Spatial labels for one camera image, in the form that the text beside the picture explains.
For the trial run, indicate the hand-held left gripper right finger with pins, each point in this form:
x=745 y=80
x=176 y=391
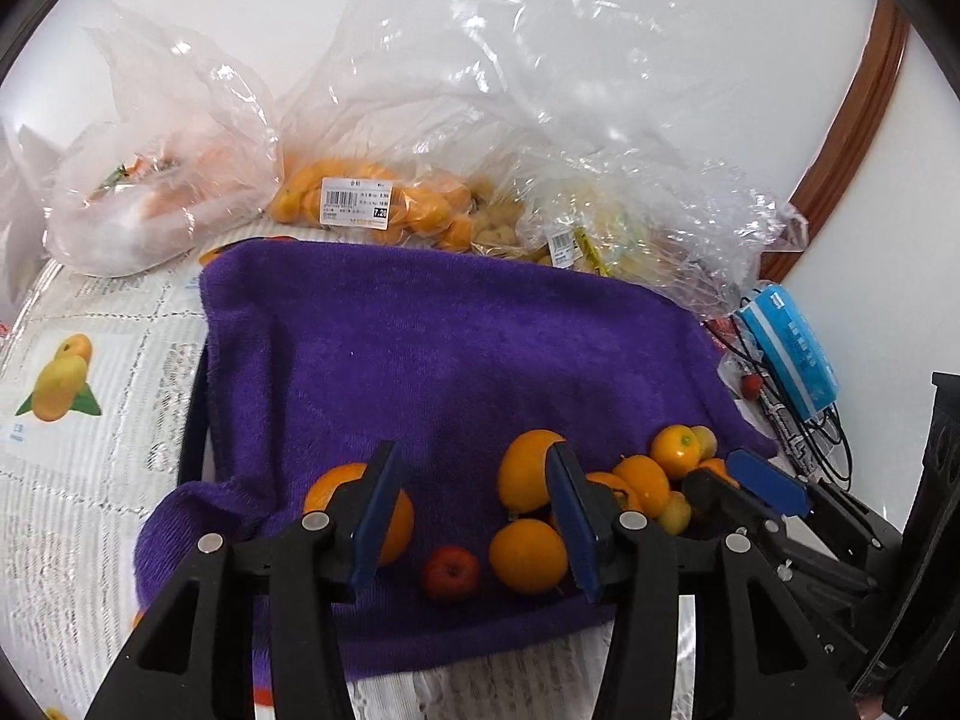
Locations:
x=574 y=525

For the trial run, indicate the small glossy kumquat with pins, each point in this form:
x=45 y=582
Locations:
x=679 y=450

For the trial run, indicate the clear bag of yellow fruit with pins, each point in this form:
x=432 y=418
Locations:
x=637 y=240

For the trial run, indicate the oval orange kumquat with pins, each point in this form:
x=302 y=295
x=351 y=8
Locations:
x=525 y=472

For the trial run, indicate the large dimpled tangerine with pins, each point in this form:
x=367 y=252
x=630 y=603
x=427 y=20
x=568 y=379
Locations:
x=334 y=486

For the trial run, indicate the clear bag of kumquats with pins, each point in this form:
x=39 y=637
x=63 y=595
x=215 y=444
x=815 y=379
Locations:
x=420 y=202

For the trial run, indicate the pale yellow loquat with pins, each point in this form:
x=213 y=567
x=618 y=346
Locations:
x=673 y=514
x=709 y=441

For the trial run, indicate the white plastic bag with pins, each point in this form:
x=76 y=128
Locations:
x=19 y=225

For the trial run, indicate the large tangerine with stem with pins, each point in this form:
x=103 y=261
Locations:
x=606 y=484

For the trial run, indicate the round orange kumquat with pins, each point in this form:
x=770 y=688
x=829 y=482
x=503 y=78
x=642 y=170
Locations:
x=645 y=484

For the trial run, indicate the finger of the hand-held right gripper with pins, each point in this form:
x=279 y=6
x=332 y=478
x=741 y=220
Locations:
x=765 y=480
x=720 y=499

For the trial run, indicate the fruit print tablecloth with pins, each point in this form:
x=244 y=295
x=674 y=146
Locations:
x=90 y=465

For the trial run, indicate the purple towel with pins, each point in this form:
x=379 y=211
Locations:
x=450 y=360

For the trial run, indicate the round orange with stem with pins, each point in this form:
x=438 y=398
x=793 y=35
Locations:
x=529 y=555

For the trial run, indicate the small red apple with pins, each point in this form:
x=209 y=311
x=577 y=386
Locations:
x=450 y=572

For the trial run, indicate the blue tissue box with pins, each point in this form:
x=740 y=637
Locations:
x=787 y=352

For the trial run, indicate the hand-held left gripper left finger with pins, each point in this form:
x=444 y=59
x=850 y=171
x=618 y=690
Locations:
x=375 y=525

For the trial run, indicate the small red tomato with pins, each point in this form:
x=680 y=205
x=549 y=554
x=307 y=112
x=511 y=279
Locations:
x=752 y=384

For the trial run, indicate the clear bag of tangerines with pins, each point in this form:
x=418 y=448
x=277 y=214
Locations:
x=150 y=217

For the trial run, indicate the brown wooden door frame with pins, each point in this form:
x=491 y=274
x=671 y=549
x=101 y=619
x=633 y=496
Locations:
x=847 y=135

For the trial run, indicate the small round orange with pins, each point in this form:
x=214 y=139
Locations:
x=718 y=466

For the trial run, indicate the clear bag of red fruit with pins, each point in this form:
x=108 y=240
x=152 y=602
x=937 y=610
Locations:
x=721 y=326

